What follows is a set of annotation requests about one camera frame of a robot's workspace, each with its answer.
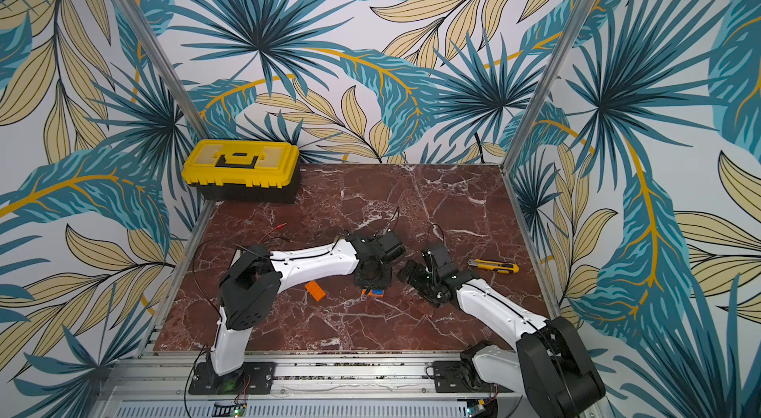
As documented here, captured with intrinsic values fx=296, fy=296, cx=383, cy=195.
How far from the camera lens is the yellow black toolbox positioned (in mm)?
969

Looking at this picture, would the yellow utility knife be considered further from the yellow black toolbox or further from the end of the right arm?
the yellow black toolbox

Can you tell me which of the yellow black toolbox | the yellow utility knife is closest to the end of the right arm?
the yellow utility knife

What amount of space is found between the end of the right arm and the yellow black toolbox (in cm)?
50

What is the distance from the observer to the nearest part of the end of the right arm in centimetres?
63
